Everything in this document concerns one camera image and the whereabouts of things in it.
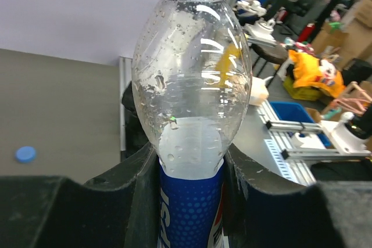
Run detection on neighbouring white robot base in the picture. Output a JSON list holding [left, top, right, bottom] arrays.
[[282, 112, 371, 161]]

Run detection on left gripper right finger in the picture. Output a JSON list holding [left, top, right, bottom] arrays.
[[223, 146, 371, 247]]

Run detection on cardboard boxes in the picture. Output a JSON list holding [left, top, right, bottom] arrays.
[[312, 0, 371, 69]]

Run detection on yellow plush toy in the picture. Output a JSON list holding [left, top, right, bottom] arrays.
[[288, 50, 345, 98]]

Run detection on aluminium slotted rail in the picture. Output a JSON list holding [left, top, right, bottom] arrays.
[[256, 101, 371, 186]]

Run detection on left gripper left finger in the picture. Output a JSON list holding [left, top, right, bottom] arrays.
[[1, 145, 159, 247]]

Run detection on blue bottle cap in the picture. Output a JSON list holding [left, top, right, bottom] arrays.
[[15, 146, 37, 163]]

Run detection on blue plastic bin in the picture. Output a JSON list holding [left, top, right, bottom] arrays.
[[270, 101, 331, 148]]

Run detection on right aluminium corner post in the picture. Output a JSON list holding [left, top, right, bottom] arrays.
[[119, 56, 133, 153]]

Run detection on red-blue label water bottle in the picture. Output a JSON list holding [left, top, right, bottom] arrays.
[[131, 0, 252, 247]]

